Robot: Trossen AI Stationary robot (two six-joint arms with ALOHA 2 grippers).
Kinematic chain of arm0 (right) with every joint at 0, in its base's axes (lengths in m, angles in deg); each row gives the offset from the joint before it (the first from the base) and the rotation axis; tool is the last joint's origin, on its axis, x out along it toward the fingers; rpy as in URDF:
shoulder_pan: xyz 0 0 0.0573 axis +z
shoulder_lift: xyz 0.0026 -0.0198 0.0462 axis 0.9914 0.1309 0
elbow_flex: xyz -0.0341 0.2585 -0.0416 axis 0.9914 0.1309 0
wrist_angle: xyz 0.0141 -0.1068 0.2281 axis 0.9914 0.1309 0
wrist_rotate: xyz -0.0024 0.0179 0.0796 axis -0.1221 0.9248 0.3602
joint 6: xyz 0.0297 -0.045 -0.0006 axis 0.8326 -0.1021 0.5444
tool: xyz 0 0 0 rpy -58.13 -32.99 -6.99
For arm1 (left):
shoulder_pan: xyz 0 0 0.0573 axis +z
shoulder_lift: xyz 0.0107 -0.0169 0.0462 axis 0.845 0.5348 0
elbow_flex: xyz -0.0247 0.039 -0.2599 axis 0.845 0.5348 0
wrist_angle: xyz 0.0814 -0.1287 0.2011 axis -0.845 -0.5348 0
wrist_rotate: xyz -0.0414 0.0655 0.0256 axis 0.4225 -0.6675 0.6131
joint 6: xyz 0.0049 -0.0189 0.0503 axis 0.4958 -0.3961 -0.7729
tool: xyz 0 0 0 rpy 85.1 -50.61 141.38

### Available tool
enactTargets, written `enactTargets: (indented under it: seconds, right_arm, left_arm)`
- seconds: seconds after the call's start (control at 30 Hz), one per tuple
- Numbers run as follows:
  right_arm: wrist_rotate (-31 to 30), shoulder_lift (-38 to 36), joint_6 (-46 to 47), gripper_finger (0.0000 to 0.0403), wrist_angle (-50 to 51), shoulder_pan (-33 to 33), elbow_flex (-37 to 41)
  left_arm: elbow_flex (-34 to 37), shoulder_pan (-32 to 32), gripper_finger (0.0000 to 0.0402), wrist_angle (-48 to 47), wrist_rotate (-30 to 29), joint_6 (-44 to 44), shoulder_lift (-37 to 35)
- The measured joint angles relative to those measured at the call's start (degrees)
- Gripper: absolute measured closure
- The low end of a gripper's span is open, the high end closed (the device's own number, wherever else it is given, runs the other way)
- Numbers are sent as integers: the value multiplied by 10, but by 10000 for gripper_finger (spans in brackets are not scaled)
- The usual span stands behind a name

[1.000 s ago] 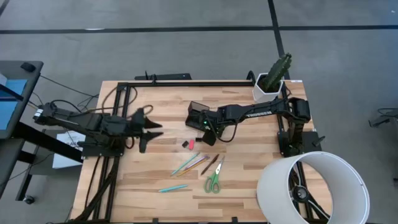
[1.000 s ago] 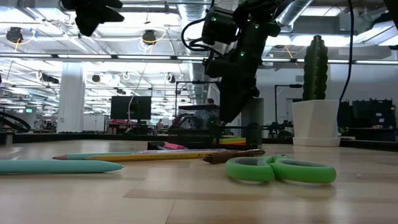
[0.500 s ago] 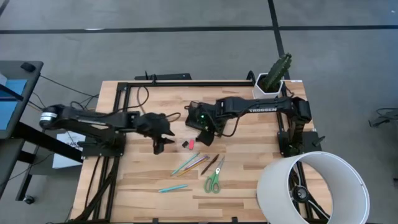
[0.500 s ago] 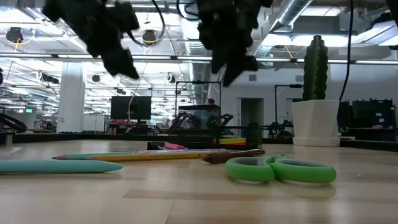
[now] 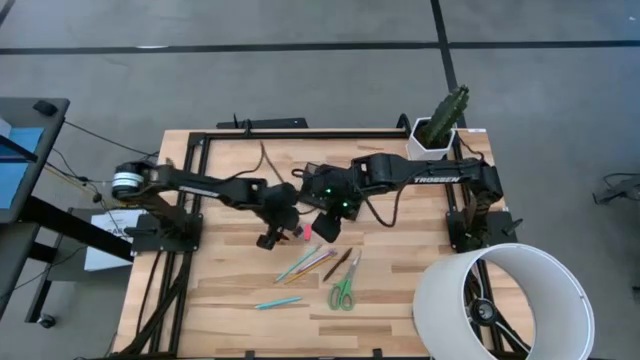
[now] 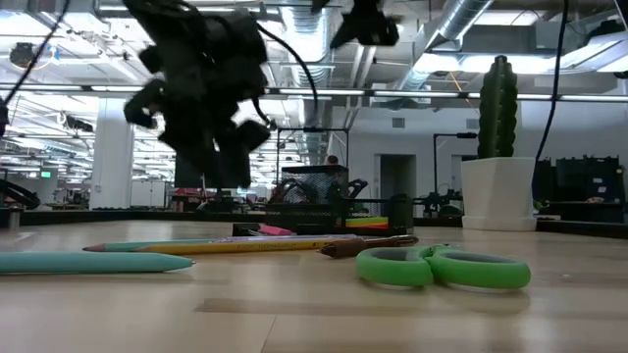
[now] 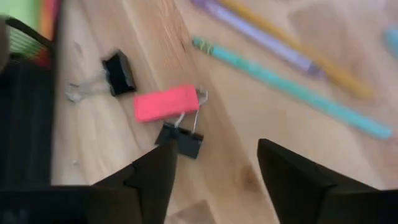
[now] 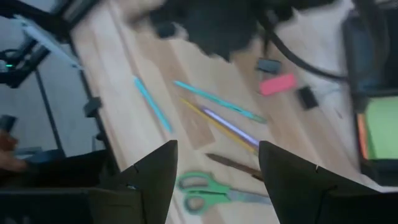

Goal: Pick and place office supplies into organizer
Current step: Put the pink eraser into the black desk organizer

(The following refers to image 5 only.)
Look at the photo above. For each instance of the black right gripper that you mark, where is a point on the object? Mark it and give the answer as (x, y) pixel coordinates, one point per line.
(345, 192)

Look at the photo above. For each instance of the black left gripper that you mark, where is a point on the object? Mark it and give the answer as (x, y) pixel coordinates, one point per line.
(282, 217)

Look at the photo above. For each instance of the teal pencil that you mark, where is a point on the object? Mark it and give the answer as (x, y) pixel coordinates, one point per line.
(297, 264)

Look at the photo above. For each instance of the purple pen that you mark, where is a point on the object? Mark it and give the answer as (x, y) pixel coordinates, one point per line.
(318, 260)

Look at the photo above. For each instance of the brown pen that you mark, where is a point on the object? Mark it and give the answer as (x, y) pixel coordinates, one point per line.
(337, 265)

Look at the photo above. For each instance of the yellow pencil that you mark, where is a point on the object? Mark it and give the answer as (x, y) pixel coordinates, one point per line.
(305, 272)

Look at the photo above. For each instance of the teal pen with clip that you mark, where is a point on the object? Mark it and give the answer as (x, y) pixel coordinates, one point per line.
(278, 302)

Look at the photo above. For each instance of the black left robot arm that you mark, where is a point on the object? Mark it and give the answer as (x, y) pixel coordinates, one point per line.
(215, 187)

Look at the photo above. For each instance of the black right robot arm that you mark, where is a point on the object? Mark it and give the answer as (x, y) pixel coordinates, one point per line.
(430, 175)

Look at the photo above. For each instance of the pink eraser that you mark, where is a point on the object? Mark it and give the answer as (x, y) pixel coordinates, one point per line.
(307, 231)

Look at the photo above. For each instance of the black flat box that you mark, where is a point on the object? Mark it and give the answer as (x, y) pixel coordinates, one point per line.
(265, 123)

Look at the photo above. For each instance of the white plant pot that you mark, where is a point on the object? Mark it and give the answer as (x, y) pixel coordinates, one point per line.
(417, 147)

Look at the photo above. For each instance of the white lamp shade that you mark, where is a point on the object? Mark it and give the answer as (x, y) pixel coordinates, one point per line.
(440, 305)

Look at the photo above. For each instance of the green cactus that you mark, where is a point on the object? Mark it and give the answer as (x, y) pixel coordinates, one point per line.
(447, 112)

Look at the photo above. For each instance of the white paper sheet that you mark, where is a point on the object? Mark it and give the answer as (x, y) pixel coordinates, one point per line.
(107, 250)

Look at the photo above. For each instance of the black lamp socket fitting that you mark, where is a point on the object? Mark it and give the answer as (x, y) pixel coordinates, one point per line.
(483, 312)

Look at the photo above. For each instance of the black caster wheel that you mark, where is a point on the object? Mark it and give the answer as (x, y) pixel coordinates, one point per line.
(46, 321)

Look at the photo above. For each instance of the dark grey desk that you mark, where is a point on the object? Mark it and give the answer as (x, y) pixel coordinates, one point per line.
(30, 220)

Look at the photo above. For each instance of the black computer mouse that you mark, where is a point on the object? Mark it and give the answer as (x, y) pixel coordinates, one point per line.
(45, 107)

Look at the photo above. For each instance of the blue screen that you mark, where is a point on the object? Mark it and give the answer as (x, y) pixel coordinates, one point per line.
(17, 165)

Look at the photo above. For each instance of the black aluminium table frame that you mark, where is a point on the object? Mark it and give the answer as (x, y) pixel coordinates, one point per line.
(300, 135)

